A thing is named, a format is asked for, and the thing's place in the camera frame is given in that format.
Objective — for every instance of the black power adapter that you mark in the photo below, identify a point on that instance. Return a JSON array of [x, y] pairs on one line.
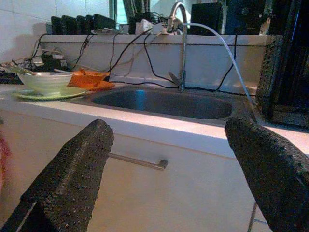
[[51, 63]]

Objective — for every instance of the orange plate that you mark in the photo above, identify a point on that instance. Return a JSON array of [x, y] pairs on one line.
[[103, 85]]

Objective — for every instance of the pink plastic bag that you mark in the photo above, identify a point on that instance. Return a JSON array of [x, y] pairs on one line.
[[4, 157]]

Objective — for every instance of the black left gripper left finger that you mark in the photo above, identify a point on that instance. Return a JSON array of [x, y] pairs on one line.
[[67, 183]]

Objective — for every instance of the light green plate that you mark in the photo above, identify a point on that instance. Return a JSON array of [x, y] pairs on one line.
[[60, 95]]

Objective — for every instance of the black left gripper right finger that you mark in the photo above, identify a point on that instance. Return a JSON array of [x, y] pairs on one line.
[[272, 178]]

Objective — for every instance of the white power strip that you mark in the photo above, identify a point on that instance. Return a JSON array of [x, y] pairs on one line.
[[144, 25]]

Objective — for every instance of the flat grey gadget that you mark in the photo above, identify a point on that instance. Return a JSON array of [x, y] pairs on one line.
[[106, 31]]

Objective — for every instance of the orange bowl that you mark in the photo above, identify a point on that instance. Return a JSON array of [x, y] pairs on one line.
[[84, 78]]

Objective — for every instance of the chrome sink faucet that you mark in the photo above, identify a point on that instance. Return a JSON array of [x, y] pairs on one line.
[[184, 53]]

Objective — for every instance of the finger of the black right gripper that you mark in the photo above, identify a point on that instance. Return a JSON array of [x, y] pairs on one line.
[[269, 77]]

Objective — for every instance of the large black box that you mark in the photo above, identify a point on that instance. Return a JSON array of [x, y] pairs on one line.
[[206, 18]]

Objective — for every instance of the white ceramic bowl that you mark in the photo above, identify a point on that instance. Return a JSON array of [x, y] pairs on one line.
[[46, 83]]

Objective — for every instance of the stainless steel sink basin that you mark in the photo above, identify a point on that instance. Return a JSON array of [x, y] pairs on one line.
[[164, 104]]

